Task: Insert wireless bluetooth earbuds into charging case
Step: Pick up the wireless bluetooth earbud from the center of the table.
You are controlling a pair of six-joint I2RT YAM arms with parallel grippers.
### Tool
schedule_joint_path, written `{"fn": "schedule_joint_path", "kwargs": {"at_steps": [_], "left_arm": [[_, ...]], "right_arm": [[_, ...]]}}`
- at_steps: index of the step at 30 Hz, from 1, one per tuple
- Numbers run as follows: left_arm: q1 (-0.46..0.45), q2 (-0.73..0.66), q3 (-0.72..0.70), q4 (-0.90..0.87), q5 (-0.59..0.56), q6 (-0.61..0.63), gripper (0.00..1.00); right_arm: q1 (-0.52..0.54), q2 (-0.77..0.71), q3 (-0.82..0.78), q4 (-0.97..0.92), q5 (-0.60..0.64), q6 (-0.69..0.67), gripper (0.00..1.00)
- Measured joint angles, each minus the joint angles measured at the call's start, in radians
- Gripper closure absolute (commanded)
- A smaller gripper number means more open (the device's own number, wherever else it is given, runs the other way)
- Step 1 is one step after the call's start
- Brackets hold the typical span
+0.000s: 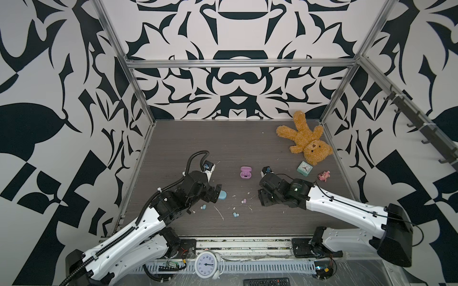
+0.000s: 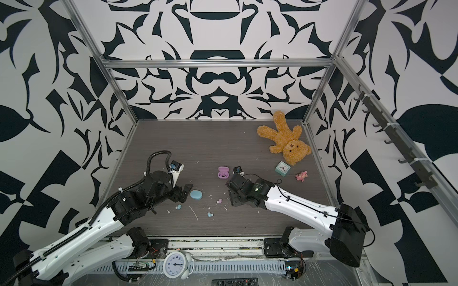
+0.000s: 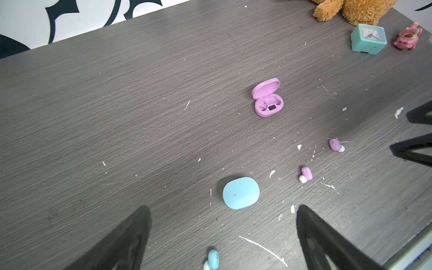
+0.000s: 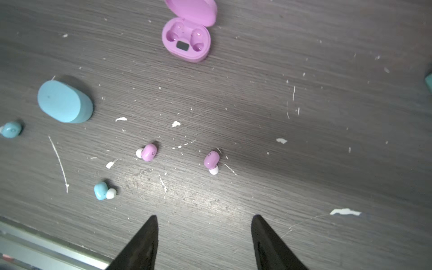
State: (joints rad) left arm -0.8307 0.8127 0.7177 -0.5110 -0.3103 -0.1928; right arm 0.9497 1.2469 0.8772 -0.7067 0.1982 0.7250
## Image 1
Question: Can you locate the small pink toy figure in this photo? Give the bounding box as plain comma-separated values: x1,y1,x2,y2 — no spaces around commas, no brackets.
317,170,330,182

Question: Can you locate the white slotted cable duct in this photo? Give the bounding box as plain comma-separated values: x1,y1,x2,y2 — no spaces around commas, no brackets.
147,260,316,275

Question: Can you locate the black electronics box right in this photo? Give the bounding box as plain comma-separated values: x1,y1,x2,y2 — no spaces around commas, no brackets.
313,260,337,281

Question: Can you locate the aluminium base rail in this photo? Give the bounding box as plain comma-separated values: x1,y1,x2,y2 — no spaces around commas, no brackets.
171,236,344,260

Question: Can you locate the small teal alarm clock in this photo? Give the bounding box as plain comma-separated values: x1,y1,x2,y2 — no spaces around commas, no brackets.
297,162,313,176

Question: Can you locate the brown teddy bear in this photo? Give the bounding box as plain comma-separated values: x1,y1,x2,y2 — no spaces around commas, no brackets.
276,111,333,166

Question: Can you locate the black remote control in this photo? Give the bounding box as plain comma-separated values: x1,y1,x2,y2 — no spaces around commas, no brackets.
243,278,291,286

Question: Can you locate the white round alarm clock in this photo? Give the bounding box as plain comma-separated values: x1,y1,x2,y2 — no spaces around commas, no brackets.
194,250,225,280

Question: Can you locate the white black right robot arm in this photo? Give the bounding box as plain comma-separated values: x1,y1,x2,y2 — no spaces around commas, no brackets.
258,167,416,268

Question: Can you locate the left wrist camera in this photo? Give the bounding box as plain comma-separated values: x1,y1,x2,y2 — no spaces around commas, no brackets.
203,160,215,182

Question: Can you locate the purple earbud charging case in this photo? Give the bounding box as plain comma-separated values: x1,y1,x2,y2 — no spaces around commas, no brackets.
240,166,252,179

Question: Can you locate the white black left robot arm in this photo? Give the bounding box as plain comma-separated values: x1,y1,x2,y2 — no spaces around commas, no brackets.
61,150,222,286

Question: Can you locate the green circuit board left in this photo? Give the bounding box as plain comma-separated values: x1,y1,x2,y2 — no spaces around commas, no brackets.
158,261,187,272

